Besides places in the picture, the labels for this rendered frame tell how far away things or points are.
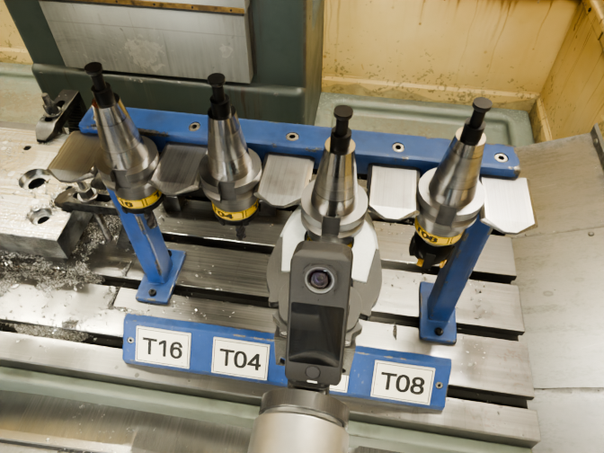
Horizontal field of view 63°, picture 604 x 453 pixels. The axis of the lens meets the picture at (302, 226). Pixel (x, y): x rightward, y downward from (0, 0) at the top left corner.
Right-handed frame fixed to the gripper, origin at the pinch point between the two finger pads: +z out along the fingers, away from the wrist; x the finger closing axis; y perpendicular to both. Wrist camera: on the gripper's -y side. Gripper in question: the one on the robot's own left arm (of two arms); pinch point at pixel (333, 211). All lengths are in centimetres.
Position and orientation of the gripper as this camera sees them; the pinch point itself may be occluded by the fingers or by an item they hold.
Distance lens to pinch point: 49.2
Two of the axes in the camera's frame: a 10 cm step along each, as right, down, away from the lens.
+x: 9.9, 1.3, -0.8
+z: 1.5, -7.8, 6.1
